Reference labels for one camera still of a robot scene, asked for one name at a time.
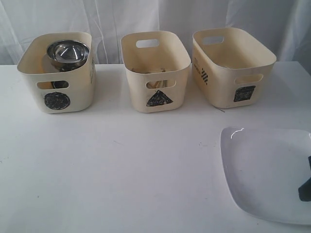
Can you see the white square plate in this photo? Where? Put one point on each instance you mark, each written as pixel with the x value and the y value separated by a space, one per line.
pixel 264 169

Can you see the steel mug front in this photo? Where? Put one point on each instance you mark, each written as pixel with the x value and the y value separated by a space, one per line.
pixel 59 84

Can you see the steel bowl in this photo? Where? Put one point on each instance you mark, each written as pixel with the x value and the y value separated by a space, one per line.
pixel 67 55

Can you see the white round bowl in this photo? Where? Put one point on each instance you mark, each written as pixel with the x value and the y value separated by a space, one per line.
pixel 48 67

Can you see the cream bin with square mark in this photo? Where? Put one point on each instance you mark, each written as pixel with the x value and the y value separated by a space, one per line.
pixel 230 66

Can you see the white backdrop curtain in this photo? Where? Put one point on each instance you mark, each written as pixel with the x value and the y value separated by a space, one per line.
pixel 284 26

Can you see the cream bin with triangle mark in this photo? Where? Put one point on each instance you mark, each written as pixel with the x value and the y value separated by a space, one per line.
pixel 152 57

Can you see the cream bin with circle mark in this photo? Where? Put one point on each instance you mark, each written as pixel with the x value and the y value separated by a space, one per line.
pixel 79 94

